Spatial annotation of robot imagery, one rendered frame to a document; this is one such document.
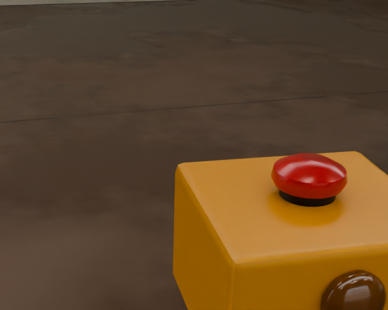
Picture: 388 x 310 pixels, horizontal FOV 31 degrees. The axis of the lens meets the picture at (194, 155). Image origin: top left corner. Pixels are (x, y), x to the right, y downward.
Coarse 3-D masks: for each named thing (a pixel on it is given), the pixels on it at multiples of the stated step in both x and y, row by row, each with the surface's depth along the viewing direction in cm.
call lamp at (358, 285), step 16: (352, 272) 33; (368, 272) 33; (336, 288) 32; (352, 288) 32; (368, 288) 32; (384, 288) 33; (336, 304) 32; (352, 304) 32; (368, 304) 32; (384, 304) 33
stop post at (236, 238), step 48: (192, 192) 38; (240, 192) 38; (384, 192) 38; (192, 240) 38; (240, 240) 33; (288, 240) 33; (336, 240) 33; (384, 240) 33; (192, 288) 39; (240, 288) 32; (288, 288) 32
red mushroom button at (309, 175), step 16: (288, 160) 37; (304, 160) 37; (320, 160) 37; (272, 176) 37; (288, 176) 36; (304, 176) 36; (320, 176) 36; (336, 176) 36; (288, 192) 36; (304, 192) 36; (320, 192) 36; (336, 192) 36
